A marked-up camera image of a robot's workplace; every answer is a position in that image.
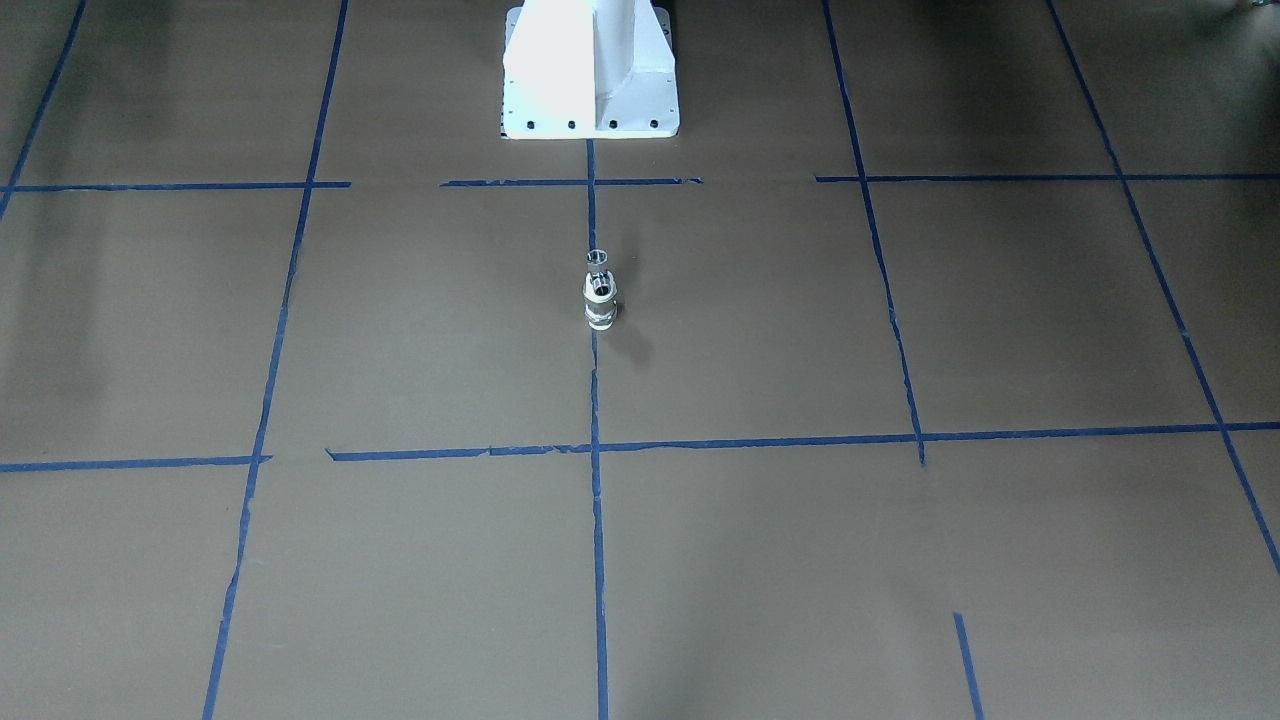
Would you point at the white PPR valve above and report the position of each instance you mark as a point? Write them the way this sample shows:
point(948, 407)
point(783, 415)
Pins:
point(599, 291)

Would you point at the white pillar mount base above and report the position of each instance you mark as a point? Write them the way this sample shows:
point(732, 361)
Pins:
point(574, 70)

